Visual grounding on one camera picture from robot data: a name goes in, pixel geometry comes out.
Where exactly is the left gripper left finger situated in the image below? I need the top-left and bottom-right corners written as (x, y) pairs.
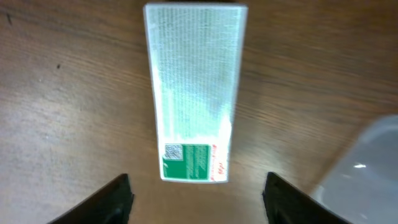
top-left (50, 174), bottom-right (134, 224)

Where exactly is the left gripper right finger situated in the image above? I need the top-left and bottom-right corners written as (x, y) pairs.
top-left (262, 172), bottom-right (349, 224)

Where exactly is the white green Panadol box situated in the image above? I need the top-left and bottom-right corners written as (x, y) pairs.
top-left (144, 2), bottom-right (248, 184)

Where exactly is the clear plastic container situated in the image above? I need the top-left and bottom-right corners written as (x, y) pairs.
top-left (312, 115), bottom-right (397, 224)

